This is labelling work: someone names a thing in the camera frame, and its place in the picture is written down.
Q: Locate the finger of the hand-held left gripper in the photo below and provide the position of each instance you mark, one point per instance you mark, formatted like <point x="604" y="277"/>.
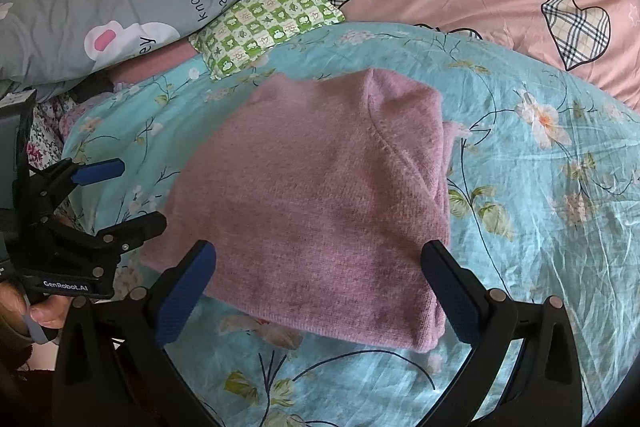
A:
<point x="137" y="227"/>
<point x="97" y="172"/>

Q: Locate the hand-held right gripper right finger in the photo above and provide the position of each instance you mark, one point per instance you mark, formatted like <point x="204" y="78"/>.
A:
<point x="452" y="302"/>

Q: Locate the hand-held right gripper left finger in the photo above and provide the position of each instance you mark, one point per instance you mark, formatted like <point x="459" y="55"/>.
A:
<point x="182" y="302"/>

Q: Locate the pink knit sweater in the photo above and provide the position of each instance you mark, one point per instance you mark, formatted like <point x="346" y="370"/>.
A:
<point x="310" y="207"/>

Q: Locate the person's left hand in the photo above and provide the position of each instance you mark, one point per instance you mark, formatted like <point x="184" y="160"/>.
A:
<point x="50" y="314"/>

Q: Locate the dark floral cloth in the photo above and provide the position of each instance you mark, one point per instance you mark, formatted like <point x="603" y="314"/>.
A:
<point x="42" y="147"/>

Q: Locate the teal floral blanket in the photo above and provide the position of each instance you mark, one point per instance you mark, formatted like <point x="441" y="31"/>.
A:
<point x="550" y="232"/>

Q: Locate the dark pink bed sheet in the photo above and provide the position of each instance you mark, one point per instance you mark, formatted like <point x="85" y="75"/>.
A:
<point x="160" y="59"/>

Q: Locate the green checkered pillow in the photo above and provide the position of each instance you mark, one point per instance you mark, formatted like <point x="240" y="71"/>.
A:
<point x="260" y="22"/>

